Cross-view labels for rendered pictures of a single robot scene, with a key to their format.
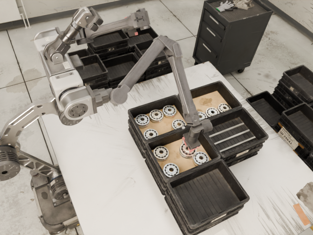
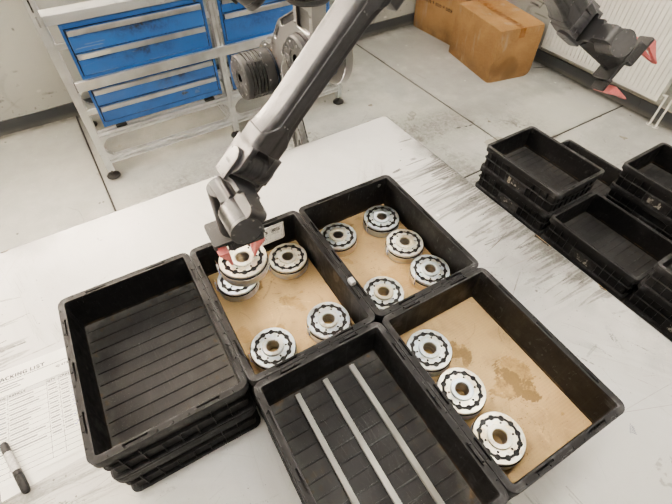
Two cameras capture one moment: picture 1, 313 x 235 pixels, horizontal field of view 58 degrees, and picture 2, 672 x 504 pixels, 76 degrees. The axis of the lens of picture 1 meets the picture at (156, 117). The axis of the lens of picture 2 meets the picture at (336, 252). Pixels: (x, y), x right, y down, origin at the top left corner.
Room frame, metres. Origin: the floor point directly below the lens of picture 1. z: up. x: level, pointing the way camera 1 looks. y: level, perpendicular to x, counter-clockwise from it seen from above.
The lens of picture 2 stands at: (1.15, -0.79, 1.73)
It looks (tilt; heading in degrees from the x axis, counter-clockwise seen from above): 49 degrees down; 91
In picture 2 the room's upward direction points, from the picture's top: straight up
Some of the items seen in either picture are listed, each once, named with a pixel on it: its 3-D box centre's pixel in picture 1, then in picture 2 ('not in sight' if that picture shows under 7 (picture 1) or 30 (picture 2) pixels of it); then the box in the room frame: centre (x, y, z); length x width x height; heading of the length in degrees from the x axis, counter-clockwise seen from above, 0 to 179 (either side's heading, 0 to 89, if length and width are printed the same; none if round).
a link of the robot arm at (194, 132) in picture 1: (195, 130); (226, 198); (0.95, -0.22, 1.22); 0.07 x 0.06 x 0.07; 122
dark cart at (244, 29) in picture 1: (227, 40); not in sight; (2.94, -0.74, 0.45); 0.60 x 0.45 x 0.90; 123
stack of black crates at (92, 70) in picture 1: (85, 84); (526, 196); (2.02, 0.75, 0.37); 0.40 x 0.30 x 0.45; 123
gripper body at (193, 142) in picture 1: (192, 137); (232, 219); (0.94, -0.21, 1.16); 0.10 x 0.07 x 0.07; 30
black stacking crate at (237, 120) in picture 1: (231, 135); (369, 447); (1.21, -0.53, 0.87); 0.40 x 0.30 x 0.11; 121
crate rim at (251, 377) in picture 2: (182, 150); (277, 285); (1.00, -0.19, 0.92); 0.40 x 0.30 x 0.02; 121
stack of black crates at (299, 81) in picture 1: (297, 95); not in sight; (2.21, -1.46, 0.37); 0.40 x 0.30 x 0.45; 33
